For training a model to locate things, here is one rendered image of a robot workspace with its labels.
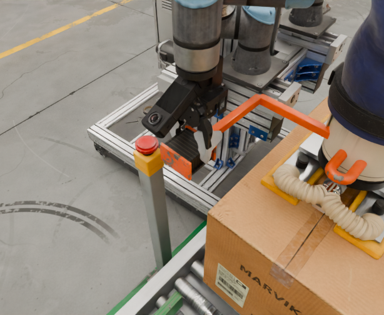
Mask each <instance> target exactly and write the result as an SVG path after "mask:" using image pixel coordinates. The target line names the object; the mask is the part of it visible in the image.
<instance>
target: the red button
mask: <svg viewBox="0 0 384 315"><path fill-rule="evenodd" d="M158 146H159V144H158V140H157V139H156V138H155V137H154V136H149V135H145V136H141V137H139V138H138V139H137V140H136V142H135V148H136V150H137V152H139V153H141V154H143V155H145V156H150V155H152V154H153V153H154V152H155V151H156V150H157V149H158Z"/></svg>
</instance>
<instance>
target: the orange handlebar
mask: <svg viewBox="0 0 384 315"><path fill-rule="evenodd" d="M259 104H260V105H262V106H264V107H266V108H268V109H270V110H272V111H273V112H275V113H277V114H279V115H281V116H283V117H285V118H287V119H289V120H290V121H293V122H294V123H297V124H299V125H300V126H303V127H304V128H307V129H308V130H310V131H312V132H314V133H316V134H318V135H320V136H322V137H324V138H325V139H328V137H329V135H330V127H329V126H327V127H326V126H325V125H326V124H323V123H322V122H319V121H317V120H316V119H313V118H311V117H309V116H307V115H305V114H303V113H301V112H299V111H297V110H295V109H293V108H291V107H289V106H287V105H285V104H283V103H281V102H279V101H277V100H275V99H273V98H271V97H269V96H267V95H265V94H261V95H259V94H255V95H254V96H252V97H251V98H249V100H247V101H245V102H244V103H243V104H242V105H240V106H239V107H237V108H236V109H235V110H234V111H232V112H231V113H229V114H228V115H227V116H225V117H224V118H223V119H221V120H220V121H218V122H217V123H216V124H215V125H213V126H212V127H213V131H221V132H222V133H223V132H225V131H226V130H227V129H228V128H230V127H231V126H232V125H234V124H235V123H236V122H237V121H239V120H240V119H241V118H242V117H244V116H245V115H247V114H248V113H249V112H250V111H252V110H253V109H254V108H255V107H257V106H258V105H259ZM346 158H347V153H346V152H345V151H344V150H342V149H339V150H338V151H337V153H336V154H335V155H334V156H333V157H332V158H331V159H330V160H329V161H328V163H327V164H326V166H325V174H326V175H327V176H328V178H329V179H331V180H332V181H333V182H335V183H337V184H342V185H348V184H352V183H353V182H355V181H356V179H357V178H358V176H359V175H360V174H361V173H362V171H363V170H364V169H365V168H366V166H367V163H366V162H365V161H363V160H357V161H355V163H354V164H353V165H352V167H351V168H350V169H349V170H348V172H347V173H346V174H342V173H340V172H338V171H337V169H338V167H339V166H340V165H341V164H342V162H343V161H344V160H345V159H346Z"/></svg>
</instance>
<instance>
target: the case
mask: <svg viewBox="0 0 384 315"><path fill-rule="evenodd" d="M327 100H328V96H327V97H326V98H325V99H324V100H323V101H322V102H321V103H319V105H317V107H316V108H314V110H312V112H311V113H309V115H308V116H309V117H311V118H313V119H316V120H317V121H319V122H320V121H321V120H322V119H323V118H324V117H325V116H326V115H327V114H330V113H331V112H330V110H329V107H328V101H327ZM309 132H310V130H308V129H307V128H305V127H303V126H300V125H299V124H298V125H297V126H296V127H295V128H294V129H293V130H292V131H291V132H290V133H289V134H288V135H287V136H286V137H285V138H284V139H283V140H281V141H280V142H279V143H278V144H277V145H276V146H275V147H274V148H273V149H272V150H271V151H270V152H269V153H268V154H267V155H266V156H265V157H264V158H263V159H262V160H261V161H260V162H259V163H258V164H257V165H256V166H255V167H254V168H253V169H252V170H251V171H250V172H249V173H248V174H247V175H246V176H245V177H244V178H243V179H241V180H240V181H239V182H238V183H237V184H236V185H235V186H234V187H233V188H232V189H231V190H230V191H229V192H228V193H227V194H226V195H225V196H224V197H223V198H221V199H220V200H219V201H218V202H217V203H216V204H215V205H214V206H213V207H212V208H211V209H210V210H209V211H208V215H207V225H206V244H205V263H204V273H203V281H204V282H205V283H206V284H207V285H208V286H209V287H210V288H211V289H212V290H213V291H215V292H216V293H217V294H218V295H219V296H220V297H222V298H223V299H224V300H225V301H226V302H227V303H228V304H229V305H230V306H231V307H233V308H234V309H235V310H236V311H237V312H239V313H240V314H241V315H384V253H383V256H382V257H381V258H380V259H378V260H377V259H375V258H373V257H371V256H370V255H369V254H367V253H366V252H364V251H362V250H361V249H360V248H358V247H356V246H355V245H353V244H352V243H350V242H349V241H347V240H346V239H344V238H343V237H341V236H340V235H338V234H337V233H335V232H334V231H333V228H334V227H335V226H336V224H337V223H336V222H333V220H332V219H330V218H329V216H326V214H325V213H324V214H323V213H322V212H320V211H319V210H317V209H316V208H314V207H313V206H312V203H306V201H300V202H299V203H298V204H297V205H296V206H294V205H292V204H291V203H289V202H288V201H286V200H285V199H283V198H282V197H280V196H279V195H277V194H276V193H274V192H273V191H271V190H269V189H268V188H267V187H265V186H264V185H262V184H261V179H262V178H263V177H264V176H265V175H266V174H267V173H268V172H269V171H270V170H271V169H272V168H273V167H274V166H275V165H276V164H277V163H278V162H279V161H280V160H281V159H282V158H284V157H285V156H286V155H287V154H288V153H289V152H290V151H291V150H292V149H293V148H294V147H295V146H296V145H297V144H298V143H299V142H300V141H301V140H302V139H303V138H304V137H305V136H306V135H307V134H308V133H309ZM360 191H361V190H356V189H352V188H350V187H347V188H346V189H345V191H344V192H343V194H341V195H340V197H341V198H340V199H341V202H342V203H343V204H344V205H345V207H350V205H351V203H352V202H353V201H354V200H355V198H356V197H357V195H358V194H359V193H360Z"/></svg>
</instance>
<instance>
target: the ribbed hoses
mask: <svg viewBox="0 0 384 315"><path fill-rule="evenodd" d="M273 177H274V179H275V180H274V183H275V185H276V186H278V188H279V189H281V190H282V191H283V192H286V193H287V194H289V195H290V196H293V197H294V198H297V199H301V201H306V203H312V204H320V206H321V210H322V211H324V212H325V214H326V216H329V218H330V219H332V220H333V222H334V223H337V225H338V226H341V228H342V229H345V231H346V232H349V234H350V235H353V236H354V237H355V238H359V239H361V240H362V241H367V240H374V239H376V238H377V237H378V236H380V234H381V233H382V232H383V230H384V222H383V219H382V218H381V217H380V216H378V215H376V214H373V213H366V214H364V215H363V216H362V217H360V216H359V215H356V213H355V212H352V210H349V209H348V207H345V205H344V204H343V203H342V202H341V199H340V198H341V197H340V196H339V195H340V193H339V195H338V194H337V193H335V192H327V190H326V187H324V186H323V185H321V184H319V185H312V186H311V185H310V184H307V182H304V181H302V180H301V181H300V179H299V177H300V172H299V170H298V169H297V168H296V167H294V166H293V165H292V164H283V165H281V166H280V167H279V168H278V169H277V170H276V171H275V173H274V176H273ZM324 185H326V184H324ZM326 186H327V185H326ZM327 187H328V186H327Z"/></svg>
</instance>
